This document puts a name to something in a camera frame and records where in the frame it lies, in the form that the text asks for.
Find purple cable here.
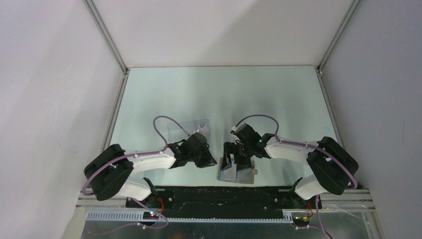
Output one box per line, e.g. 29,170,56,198
82,115,199,230
234,114,358,239

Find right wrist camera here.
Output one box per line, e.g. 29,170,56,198
230,126,238,135

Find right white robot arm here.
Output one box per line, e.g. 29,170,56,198
220,124,359,208

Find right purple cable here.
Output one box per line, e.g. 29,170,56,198
234,114,358,239

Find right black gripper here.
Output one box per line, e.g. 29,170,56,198
220,141,254,172

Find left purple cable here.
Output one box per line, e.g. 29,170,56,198
82,115,199,230

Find clear plastic card box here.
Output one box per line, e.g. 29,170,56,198
167,119,211,142

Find beige chair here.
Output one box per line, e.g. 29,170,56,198
62,207,87,239

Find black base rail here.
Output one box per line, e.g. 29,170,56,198
147,186,322,220

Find grey felt card holder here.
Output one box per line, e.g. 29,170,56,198
217,159,258,185

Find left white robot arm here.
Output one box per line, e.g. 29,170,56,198
82,132,217,208

